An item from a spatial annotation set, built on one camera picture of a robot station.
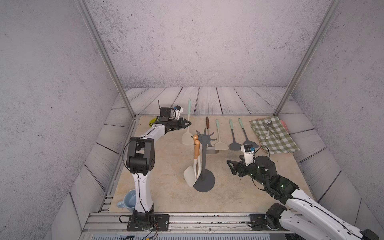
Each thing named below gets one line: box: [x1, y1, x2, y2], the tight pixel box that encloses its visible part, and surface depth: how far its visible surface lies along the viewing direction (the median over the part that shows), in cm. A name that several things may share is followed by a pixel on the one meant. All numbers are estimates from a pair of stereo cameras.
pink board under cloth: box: [279, 120, 290, 134], surface depth 116 cm
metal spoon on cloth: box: [265, 120, 272, 140], surface depth 113 cm
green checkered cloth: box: [249, 115, 301, 154], surface depth 109 cm
